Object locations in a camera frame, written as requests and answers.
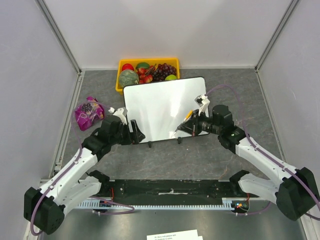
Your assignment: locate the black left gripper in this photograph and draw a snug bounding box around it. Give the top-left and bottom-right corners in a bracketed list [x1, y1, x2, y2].
[110, 119, 145, 146]

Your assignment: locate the white marker pen orange tip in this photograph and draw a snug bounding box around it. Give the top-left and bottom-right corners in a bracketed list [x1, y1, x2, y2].
[176, 110, 193, 131]

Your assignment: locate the white whiteboard black frame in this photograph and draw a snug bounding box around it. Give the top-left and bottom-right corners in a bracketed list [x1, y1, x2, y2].
[123, 76, 207, 143]

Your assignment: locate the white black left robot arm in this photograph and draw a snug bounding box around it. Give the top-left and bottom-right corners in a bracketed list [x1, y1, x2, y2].
[23, 114, 146, 236]

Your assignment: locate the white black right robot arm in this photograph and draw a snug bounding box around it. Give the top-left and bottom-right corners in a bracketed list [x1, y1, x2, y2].
[177, 105, 320, 221]

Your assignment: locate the green pear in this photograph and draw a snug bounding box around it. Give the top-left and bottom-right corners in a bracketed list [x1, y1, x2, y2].
[165, 74, 178, 81]

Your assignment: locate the purple snack bag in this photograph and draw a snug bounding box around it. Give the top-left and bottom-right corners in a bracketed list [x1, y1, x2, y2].
[74, 96, 105, 131]

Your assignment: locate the dark red grape bunch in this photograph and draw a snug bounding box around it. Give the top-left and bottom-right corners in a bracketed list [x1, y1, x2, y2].
[151, 63, 177, 82]

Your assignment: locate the green striped melon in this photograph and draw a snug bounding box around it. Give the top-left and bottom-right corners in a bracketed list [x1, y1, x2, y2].
[118, 69, 140, 88]

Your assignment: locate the red lychee cluster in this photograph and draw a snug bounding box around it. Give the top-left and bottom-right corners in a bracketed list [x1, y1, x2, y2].
[137, 68, 153, 84]

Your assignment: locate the yellow plastic fruit tray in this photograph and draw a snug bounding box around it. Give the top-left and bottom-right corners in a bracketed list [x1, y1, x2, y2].
[115, 57, 180, 95]

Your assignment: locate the red apple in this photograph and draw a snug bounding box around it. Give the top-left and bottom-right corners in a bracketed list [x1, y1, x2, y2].
[121, 63, 135, 71]

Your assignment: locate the green red mango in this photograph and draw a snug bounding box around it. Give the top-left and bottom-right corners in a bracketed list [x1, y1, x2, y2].
[135, 62, 150, 70]

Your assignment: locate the white paper sheet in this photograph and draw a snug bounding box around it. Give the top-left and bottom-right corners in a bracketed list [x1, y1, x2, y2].
[146, 229, 203, 240]

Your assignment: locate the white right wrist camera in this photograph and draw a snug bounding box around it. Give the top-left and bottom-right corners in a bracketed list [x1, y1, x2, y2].
[194, 94, 210, 116]

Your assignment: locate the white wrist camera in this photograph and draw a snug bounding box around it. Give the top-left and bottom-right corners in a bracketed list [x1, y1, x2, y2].
[112, 107, 128, 125]
[194, 94, 210, 116]

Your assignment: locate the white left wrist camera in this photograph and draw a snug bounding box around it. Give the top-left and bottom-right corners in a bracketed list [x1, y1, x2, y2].
[112, 107, 128, 125]

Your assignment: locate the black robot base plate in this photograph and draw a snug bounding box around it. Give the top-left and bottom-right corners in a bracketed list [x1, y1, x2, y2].
[96, 179, 247, 206]

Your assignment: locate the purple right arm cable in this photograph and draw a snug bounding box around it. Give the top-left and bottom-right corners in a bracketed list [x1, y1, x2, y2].
[204, 84, 320, 221]

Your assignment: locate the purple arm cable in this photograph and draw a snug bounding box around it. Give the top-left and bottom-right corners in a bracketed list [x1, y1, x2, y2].
[204, 84, 320, 221]
[30, 102, 136, 236]

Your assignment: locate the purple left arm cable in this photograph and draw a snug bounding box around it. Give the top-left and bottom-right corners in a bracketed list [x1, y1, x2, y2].
[30, 102, 136, 236]

